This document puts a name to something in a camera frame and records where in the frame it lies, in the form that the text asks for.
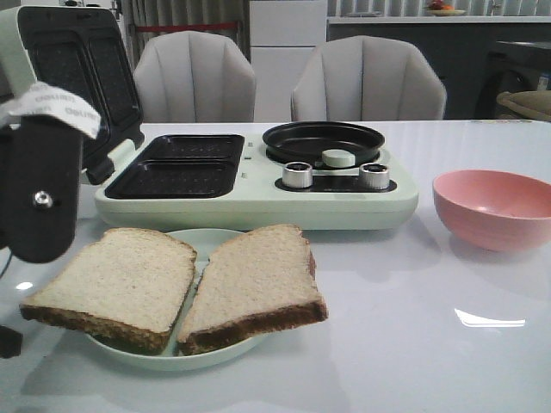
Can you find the dark counter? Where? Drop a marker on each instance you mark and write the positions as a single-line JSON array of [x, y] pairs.
[[457, 48]]

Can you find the tan cushion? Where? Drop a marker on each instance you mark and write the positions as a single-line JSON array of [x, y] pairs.
[[534, 105]]

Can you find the left grey chair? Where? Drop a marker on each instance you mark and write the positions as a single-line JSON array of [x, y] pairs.
[[195, 77]]

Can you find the white cabinet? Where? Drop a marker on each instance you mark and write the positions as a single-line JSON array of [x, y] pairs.
[[282, 36]]

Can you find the grey chair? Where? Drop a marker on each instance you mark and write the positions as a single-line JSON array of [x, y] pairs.
[[195, 77], [363, 78]]

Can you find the left silver control knob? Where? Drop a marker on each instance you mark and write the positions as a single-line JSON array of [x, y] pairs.
[[298, 175]]

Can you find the green breakfast maker lid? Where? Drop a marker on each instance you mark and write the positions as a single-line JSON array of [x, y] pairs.
[[81, 51]]

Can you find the light green plate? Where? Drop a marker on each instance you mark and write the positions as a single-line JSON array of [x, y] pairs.
[[204, 241]]

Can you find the fruit plate on counter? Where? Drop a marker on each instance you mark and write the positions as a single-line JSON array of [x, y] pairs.
[[440, 8]]

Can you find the bread slice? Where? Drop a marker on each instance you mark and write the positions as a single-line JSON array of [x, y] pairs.
[[259, 282], [127, 287]]

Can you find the right grey chair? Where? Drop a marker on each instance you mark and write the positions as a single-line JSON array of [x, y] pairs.
[[363, 78]]

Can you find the green breakfast maker base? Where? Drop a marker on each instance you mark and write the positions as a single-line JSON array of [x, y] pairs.
[[192, 178]]

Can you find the pink bowl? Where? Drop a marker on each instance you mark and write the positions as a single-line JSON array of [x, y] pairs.
[[494, 210]]

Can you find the black round frying pan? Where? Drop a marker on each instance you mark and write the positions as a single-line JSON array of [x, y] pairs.
[[326, 145]]

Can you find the right silver control knob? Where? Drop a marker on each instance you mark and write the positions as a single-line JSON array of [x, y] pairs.
[[374, 176]]

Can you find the silver control knob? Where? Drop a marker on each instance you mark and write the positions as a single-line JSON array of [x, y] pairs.
[[298, 175], [374, 176]]

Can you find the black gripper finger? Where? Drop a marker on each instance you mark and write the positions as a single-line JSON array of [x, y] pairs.
[[42, 140]]

